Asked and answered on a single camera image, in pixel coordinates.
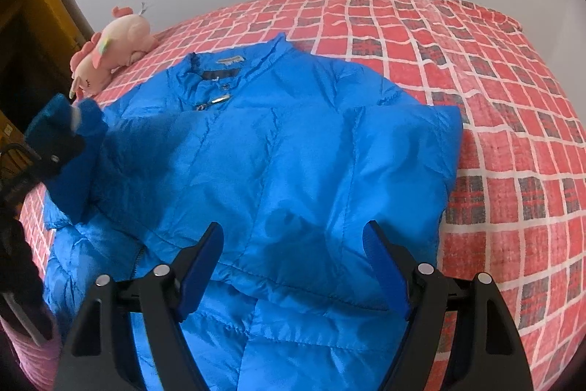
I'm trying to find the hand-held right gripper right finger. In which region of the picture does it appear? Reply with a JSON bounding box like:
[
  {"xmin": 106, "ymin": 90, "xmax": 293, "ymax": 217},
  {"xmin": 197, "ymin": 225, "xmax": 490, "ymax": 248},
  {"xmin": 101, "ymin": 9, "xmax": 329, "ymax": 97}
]
[{"xmin": 361, "ymin": 220, "xmax": 534, "ymax": 391}]

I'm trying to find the wooden cabinet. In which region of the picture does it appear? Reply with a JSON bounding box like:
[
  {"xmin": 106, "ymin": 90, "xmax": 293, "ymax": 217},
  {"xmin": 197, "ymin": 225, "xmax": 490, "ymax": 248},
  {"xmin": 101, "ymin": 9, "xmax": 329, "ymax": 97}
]
[{"xmin": 0, "ymin": 0, "xmax": 95, "ymax": 140}]

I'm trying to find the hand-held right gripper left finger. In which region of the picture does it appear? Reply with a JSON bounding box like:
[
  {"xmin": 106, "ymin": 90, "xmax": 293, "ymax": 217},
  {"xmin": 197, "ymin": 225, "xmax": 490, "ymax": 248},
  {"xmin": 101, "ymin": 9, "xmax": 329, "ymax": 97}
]
[{"xmin": 55, "ymin": 221, "xmax": 225, "ymax": 391}]

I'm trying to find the red plaid bed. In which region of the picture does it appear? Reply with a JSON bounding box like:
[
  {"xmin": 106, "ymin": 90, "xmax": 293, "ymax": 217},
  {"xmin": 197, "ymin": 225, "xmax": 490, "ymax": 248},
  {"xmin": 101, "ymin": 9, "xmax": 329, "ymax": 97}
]
[{"xmin": 18, "ymin": 0, "xmax": 586, "ymax": 391}]

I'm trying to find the pink plush toy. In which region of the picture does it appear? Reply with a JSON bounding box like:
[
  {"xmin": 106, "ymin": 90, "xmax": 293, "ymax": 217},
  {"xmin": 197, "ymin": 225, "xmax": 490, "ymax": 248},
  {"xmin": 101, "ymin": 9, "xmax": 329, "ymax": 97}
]
[{"xmin": 68, "ymin": 4, "xmax": 157, "ymax": 101}]

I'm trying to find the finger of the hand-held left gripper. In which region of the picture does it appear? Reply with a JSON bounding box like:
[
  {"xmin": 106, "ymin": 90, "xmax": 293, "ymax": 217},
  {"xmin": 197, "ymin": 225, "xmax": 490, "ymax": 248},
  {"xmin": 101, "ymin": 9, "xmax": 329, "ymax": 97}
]
[{"xmin": 24, "ymin": 129, "xmax": 88, "ymax": 185}]

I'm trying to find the blue puffer jacket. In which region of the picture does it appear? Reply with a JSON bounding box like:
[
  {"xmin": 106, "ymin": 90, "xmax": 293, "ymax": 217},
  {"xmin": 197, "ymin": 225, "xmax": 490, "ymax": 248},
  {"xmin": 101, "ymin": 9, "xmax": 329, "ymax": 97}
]
[{"xmin": 41, "ymin": 32, "xmax": 463, "ymax": 391}]

